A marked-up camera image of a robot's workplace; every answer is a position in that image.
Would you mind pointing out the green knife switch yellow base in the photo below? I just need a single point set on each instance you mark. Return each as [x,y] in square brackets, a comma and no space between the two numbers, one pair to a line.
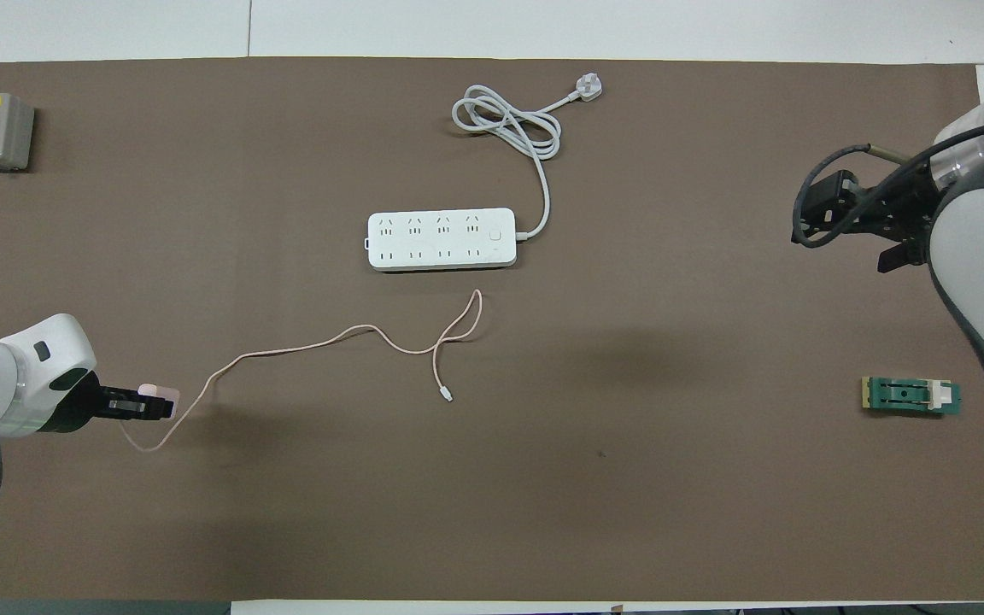
[902,395]

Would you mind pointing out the brown table mat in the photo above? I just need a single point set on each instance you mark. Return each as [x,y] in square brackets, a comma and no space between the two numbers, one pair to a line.
[543,470]

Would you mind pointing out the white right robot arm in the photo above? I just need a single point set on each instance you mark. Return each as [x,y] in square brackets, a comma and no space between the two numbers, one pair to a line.
[970,256]

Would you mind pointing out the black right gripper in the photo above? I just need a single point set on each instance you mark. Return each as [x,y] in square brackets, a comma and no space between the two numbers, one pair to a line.
[898,209]

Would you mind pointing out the pink charger adapter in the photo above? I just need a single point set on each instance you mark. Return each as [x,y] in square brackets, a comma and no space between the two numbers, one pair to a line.
[165,392]

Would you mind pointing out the white power strip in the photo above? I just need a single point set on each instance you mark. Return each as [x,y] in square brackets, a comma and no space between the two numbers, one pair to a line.
[441,243]

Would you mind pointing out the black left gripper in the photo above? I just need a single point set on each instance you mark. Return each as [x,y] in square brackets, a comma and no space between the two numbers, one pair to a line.
[82,406]

